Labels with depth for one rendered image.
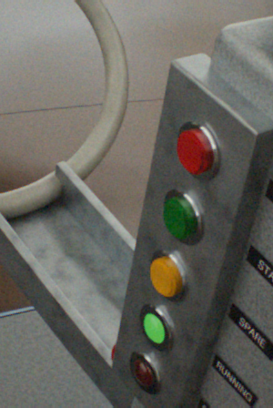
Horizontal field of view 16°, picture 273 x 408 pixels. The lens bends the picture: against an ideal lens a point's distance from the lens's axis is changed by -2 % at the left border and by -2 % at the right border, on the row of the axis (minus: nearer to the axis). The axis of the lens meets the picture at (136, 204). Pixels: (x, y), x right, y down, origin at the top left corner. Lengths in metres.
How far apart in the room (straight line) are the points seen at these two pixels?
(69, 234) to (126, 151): 1.93
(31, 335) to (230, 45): 0.82
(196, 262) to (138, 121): 2.55
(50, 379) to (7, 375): 0.06
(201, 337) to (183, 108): 0.15
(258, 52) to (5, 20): 3.12
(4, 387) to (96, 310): 0.28
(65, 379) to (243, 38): 0.79
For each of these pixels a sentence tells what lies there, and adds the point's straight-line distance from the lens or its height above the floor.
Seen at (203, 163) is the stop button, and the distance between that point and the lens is 0.55.
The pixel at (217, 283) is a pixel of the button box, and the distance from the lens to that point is 0.58.
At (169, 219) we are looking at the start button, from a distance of 0.59.
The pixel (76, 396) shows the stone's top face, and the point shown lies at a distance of 1.24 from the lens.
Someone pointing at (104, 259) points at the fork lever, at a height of 1.08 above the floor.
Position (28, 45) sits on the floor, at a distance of 3.47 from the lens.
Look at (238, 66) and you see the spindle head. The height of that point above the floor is 1.52.
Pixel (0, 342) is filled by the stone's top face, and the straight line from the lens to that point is 1.29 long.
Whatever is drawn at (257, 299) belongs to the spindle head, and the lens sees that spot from 0.58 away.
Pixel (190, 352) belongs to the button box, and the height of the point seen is 1.32.
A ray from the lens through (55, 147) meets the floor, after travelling 2.97.
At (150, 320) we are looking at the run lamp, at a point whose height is 1.32.
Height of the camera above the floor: 1.79
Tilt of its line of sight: 40 degrees down
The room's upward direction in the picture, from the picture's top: 11 degrees clockwise
